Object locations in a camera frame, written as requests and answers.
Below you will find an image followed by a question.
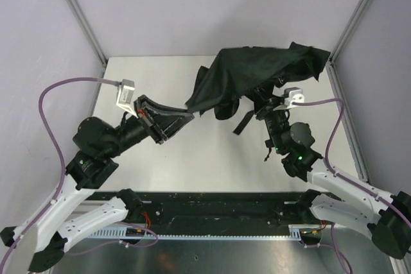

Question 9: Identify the left aluminium frame post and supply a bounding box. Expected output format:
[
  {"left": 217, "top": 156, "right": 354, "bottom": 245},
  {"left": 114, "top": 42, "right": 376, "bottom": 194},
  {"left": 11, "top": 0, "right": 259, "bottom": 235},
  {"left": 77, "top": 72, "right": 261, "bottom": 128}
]
[{"left": 66, "top": 0, "right": 108, "bottom": 68}]

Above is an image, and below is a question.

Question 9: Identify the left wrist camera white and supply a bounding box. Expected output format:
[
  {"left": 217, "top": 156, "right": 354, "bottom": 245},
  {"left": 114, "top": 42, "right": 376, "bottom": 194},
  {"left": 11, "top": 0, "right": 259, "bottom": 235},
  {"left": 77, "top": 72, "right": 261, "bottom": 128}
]
[{"left": 116, "top": 79, "right": 136, "bottom": 116}]

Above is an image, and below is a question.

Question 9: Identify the left aluminium table rail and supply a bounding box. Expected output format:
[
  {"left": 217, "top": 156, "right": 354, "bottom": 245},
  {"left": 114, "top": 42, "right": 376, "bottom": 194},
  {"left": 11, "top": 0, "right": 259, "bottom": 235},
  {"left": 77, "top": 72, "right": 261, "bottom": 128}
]
[{"left": 69, "top": 62, "right": 109, "bottom": 191}]

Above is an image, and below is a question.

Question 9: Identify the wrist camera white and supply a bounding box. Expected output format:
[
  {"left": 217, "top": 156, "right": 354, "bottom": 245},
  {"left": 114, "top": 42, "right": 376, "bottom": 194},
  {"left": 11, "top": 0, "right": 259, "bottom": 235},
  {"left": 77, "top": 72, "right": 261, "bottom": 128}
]
[
  {"left": 116, "top": 79, "right": 136, "bottom": 116},
  {"left": 279, "top": 87, "right": 305, "bottom": 110}
]

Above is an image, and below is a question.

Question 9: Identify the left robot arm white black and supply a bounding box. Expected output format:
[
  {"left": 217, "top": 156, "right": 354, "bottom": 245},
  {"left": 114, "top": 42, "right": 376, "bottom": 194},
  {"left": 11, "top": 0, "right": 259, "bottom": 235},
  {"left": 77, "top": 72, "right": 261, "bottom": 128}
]
[{"left": 24, "top": 95, "right": 194, "bottom": 273}]

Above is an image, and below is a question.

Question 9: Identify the right aluminium frame post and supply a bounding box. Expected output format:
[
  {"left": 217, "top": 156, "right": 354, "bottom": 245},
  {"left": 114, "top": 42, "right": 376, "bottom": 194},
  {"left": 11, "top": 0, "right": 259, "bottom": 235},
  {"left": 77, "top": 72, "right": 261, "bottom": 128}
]
[{"left": 329, "top": 0, "right": 372, "bottom": 63}]

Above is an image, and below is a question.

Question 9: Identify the slotted grey cable duct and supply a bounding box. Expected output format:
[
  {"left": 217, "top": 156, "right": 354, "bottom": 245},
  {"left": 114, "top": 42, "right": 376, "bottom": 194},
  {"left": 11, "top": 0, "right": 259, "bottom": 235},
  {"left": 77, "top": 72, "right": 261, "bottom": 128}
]
[{"left": 59, "top": 224, "right": 322, "bottom": 240}]

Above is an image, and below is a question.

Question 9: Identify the aluminium frame post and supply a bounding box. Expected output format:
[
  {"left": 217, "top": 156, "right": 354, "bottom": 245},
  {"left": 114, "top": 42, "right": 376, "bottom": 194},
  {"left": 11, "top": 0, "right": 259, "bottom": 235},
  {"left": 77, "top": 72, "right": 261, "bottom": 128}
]
[
  {"left": 66, "top": 0, "right": 108, "bottom": 68},
  {"left": 329, "top": 0, "right": 372, "bottom": 63}
]

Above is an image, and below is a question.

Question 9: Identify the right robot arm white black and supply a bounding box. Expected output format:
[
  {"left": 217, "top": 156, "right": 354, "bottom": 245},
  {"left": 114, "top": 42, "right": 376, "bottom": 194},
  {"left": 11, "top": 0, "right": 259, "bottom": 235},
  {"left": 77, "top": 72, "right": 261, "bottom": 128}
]
[{"left": 256, "top": 96, "right": 410, "bottom": 260}]

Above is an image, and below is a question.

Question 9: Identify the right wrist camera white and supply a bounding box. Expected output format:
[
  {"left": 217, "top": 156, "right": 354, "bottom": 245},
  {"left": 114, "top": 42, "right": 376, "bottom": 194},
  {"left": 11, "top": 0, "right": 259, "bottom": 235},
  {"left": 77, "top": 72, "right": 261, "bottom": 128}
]
[{"left": 279, "top": 87, "right": 305, "bottom": 110}]

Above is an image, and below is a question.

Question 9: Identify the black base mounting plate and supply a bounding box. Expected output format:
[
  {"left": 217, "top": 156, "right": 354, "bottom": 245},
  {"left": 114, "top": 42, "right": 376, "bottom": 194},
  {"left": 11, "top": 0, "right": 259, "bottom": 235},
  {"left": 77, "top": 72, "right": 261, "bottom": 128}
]
[{"left": 86, "top": 190, "right": 337, "bottom": 225}]

